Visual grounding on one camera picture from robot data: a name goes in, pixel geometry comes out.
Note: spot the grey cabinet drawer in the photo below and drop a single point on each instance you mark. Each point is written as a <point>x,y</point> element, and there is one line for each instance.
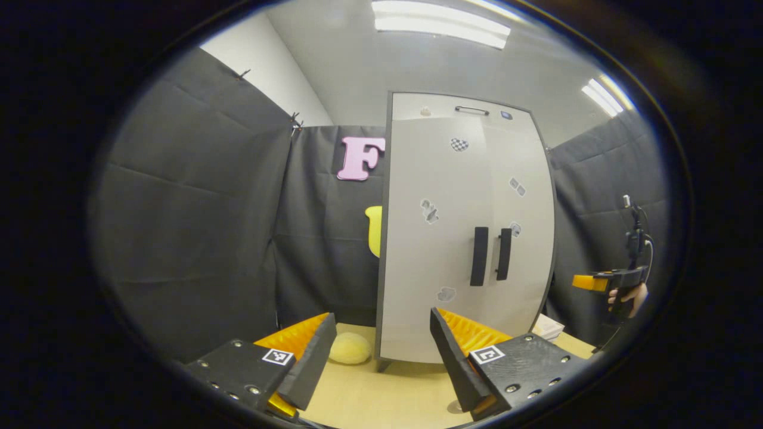
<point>441,102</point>

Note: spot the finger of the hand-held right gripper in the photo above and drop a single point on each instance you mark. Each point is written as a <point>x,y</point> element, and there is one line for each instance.
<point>587,283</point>

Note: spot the black backdrop clip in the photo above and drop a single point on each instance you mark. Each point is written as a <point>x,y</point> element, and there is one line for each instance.
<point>296,122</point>
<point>243,74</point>

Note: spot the black backdrop cloth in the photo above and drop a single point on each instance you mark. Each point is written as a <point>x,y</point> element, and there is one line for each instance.
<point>197,208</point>

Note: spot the pale cover book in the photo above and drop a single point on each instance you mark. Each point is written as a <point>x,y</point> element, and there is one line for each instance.
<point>548,328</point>

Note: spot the yellow round sponge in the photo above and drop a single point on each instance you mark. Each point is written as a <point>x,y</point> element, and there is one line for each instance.
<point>350,348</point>

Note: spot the grey cabinet door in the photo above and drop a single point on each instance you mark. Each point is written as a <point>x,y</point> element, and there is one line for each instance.
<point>530,268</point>
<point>417,250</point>

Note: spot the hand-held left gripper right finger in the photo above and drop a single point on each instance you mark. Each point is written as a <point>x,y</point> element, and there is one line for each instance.
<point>456,363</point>

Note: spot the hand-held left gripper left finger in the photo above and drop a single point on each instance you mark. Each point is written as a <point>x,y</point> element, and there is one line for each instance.
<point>313,363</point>

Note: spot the grey cabinet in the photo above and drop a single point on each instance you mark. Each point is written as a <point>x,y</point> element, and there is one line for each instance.
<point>380,322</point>

